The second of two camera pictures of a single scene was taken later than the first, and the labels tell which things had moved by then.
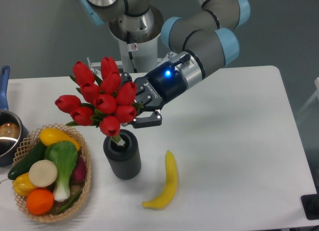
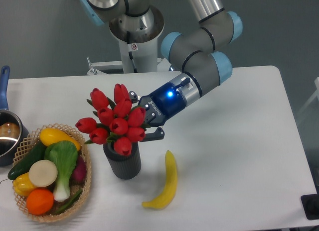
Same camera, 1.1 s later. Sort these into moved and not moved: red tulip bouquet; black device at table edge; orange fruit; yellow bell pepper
Moved: red tulip bouquet
Not moved: yellow bell pepper; orange fruit; black device at table edge
